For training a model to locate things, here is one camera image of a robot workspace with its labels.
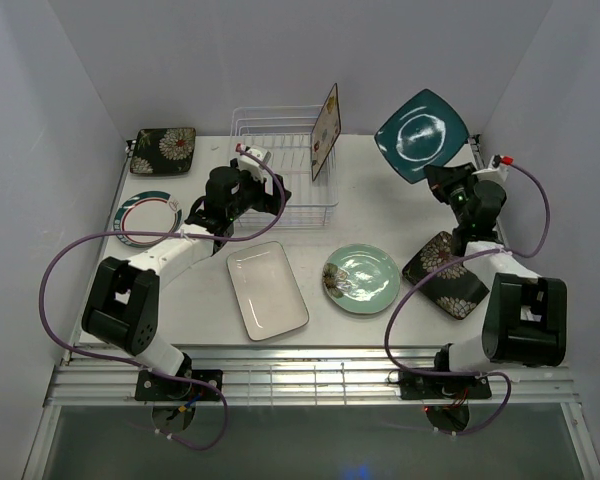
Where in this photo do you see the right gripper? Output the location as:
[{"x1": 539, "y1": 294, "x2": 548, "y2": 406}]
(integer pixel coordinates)
[{"x1": 426, "y1": 162, "x2": 484, "y2": 228}]

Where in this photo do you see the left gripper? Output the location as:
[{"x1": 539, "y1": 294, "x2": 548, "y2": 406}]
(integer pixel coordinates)
[{"x1": 227, "y1": 159, "x2": 291, "y2": 221}]

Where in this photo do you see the teal square plate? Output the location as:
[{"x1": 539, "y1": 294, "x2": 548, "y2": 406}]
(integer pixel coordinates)
[{"x1": 374, "y1": 89, "x2": 469, "y2": 184}]

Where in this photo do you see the cream square flower plate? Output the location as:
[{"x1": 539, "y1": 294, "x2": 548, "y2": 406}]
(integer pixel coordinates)
[{"x1": 310, "y1": 83, "x2": 341, "y2": 181}]

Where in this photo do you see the mint green round flower plate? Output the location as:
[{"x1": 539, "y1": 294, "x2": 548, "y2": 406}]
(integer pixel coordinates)
[{"x1": 321, "y1": 244, "x2": 401, "y2": 315}]

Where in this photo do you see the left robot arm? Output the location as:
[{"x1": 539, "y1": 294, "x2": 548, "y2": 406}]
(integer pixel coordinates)
[{"x1": 81, "y1": 152, "x2": 291, "y2": 400}]

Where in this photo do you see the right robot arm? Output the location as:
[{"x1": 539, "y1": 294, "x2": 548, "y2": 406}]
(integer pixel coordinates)
[{"x1": 424, "y1": 156, "x2": 567, "y2": 397}]

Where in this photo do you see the dark label sticker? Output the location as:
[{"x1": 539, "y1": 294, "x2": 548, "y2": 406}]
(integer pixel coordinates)
[{"x1": 431, "y1": 134, "x2": 468, "y2": 149}]

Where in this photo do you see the white rectangular plate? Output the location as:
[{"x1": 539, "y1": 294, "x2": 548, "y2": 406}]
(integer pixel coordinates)
[{"x1": 227, "y1": 241, "x2": 309, "y2": 341}]

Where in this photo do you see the black floral plate right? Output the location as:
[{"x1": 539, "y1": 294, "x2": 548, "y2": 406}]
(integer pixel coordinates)
[{"x1": 402, "y1": 231, "x2": 489, "y2": 320}]

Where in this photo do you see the black floral plate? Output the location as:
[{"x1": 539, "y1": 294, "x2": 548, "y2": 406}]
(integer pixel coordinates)
[
  {"x1": 129, "y1": 127, "x2": 197, "y2": 176},
  {"x1": 402, "y1": 231, "x2": 489, "y2": 320}
]

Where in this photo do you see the round white green-rimmed plate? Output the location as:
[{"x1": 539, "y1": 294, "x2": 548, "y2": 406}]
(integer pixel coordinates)
[{"x1": 112, "y1": 190, "x2": 183, "y2": 248}]

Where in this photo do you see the black floral plate back left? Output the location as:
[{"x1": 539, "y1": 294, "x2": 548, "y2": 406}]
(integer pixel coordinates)
[{"x1": 129, "y1": 127, "x2": 197, "y2": 176}]

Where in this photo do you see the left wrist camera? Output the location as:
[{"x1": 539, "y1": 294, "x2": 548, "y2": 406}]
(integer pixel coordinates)
[{"x1": 232, "y1": 143, "x2": 272, "y2": 183}]

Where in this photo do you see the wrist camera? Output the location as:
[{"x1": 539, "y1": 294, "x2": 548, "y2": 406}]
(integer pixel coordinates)
[
  {"x1": 232, "y1": 143, "x2": 272, "y2": 183},
  {"x1": 473, "y1": 155, "x2": 514, "y2": 186}
]

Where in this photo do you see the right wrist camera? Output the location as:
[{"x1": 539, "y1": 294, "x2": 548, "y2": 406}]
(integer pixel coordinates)
[{"x1": 473, "y1": 155, "x2": 514, "y2": 186}]

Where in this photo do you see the white wire dish rack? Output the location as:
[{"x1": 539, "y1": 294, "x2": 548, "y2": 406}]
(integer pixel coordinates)
[{"x1": 222, "y1": 103, "x2": 341, "y2": 230}]

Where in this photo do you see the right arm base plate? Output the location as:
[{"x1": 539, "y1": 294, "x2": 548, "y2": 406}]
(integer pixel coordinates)
[{"x1": 387, "y1": 370, "x2": 492, "y2": 400}]

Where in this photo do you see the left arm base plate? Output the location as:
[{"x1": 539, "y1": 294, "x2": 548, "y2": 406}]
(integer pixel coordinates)
[{"x1": 134, "y1": 369, "x2": 224, "y2": 402}]

